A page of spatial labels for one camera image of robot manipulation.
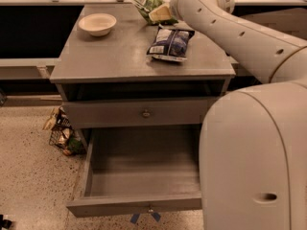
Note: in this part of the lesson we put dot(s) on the blue chip bag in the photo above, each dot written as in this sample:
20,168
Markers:
170,44

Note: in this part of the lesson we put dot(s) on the open grey bottom drawer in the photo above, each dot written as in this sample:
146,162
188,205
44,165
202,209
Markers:
140,169

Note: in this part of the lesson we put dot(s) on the wire basket with snacks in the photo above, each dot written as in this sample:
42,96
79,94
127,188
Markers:
63,136

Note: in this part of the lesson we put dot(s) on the green jalapeno chip bag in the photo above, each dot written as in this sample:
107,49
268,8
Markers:
146,6

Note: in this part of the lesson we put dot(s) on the grey wooden drawer cabinet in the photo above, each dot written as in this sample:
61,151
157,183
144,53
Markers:
116,66

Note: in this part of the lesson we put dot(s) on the white ceramic bowl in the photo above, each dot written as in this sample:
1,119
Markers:
97,24

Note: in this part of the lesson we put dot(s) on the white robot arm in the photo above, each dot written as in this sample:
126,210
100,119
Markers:
253,142

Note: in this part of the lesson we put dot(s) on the black object floor corner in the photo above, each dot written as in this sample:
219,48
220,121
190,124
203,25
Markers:
5,223

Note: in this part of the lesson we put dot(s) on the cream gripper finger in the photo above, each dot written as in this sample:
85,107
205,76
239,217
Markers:
160,13

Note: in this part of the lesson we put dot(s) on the blue tape strips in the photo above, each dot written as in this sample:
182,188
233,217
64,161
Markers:
135,218

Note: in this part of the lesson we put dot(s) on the closed grey upper drawer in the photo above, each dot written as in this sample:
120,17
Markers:
137,113

